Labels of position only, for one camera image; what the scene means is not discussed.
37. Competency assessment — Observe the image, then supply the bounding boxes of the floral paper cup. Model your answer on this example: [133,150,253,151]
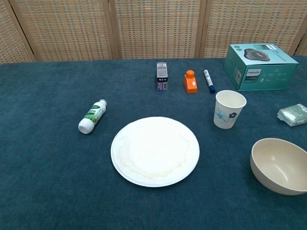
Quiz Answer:
[213,90,248,129]

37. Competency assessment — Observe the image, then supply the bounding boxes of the beige bowl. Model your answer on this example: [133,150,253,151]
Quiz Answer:
[250,138,307,196]

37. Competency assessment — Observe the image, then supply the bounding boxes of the white paper plate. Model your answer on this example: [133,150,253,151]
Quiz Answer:
[110,116,201,188]

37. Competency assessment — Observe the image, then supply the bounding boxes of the small grey purple box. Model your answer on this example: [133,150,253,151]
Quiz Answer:
[156,62,169,92]

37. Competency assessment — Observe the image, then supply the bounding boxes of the white green-labelled bottle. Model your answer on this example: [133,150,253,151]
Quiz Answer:
[78,99,107,135]

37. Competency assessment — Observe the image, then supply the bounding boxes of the blue whiteboard marker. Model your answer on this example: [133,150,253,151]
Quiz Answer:
[203,69,216,94]

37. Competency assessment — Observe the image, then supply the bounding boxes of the woven folding screen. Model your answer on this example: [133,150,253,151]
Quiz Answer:
[0,0,307,65]

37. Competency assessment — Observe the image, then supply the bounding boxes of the blue table cloth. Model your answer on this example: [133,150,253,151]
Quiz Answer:
[0,55,307,230]

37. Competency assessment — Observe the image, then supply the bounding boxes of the teal Philips box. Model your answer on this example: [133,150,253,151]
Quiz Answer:
[224,43,299,92]

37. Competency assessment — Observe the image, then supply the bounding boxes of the green tissue pack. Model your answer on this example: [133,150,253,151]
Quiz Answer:
[277,103,307,127]

